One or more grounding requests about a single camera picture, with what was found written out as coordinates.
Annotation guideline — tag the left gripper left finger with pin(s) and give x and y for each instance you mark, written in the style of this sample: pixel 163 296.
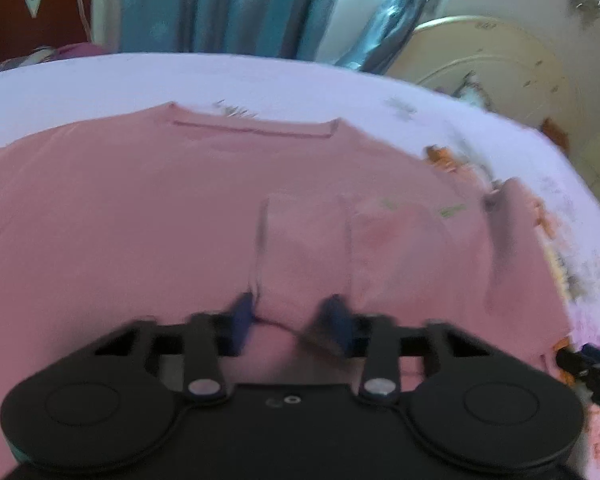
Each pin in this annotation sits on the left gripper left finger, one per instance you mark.
pixel 208 337

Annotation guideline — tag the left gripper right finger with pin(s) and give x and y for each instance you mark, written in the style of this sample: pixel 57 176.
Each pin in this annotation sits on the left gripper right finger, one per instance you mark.
pixel 375 340

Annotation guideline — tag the pink long-sleeve sweater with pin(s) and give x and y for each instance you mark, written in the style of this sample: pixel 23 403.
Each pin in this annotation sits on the pink long-sleeve sweater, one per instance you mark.
pixel 164 213

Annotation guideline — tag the pile of clothes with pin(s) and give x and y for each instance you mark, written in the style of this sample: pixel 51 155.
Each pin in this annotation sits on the pile of clothes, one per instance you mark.
pixel 49 54

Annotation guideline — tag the floral white bed sheet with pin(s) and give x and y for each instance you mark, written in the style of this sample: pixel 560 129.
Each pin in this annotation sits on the floral white bed sheet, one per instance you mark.
pixel 433 128

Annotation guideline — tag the orange patterned pillow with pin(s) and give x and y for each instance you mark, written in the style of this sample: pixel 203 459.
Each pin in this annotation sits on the orange patterned pillow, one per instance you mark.
pixel 556 134

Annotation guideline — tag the blue curtain right panel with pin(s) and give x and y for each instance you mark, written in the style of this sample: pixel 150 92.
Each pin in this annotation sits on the blue curtain right panel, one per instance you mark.
pixel 386 33

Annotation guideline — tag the blue curtain panel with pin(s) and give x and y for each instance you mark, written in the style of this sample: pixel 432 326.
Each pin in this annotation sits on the blue curtain panel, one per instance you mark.
pixel 270 28
pixel 386 33

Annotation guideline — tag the cream round headboard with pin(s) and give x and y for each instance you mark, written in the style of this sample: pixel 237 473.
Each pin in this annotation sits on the cream round headboard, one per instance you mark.
pixel 519 76

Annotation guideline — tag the blue curtain left panel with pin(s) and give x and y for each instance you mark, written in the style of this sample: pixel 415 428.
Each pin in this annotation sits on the blue curtain left panel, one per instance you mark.
pixel 270 28

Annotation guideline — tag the red heart-shaped headboard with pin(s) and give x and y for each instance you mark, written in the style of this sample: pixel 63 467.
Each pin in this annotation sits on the red heart-shaped headboard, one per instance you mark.
pixel 30 15

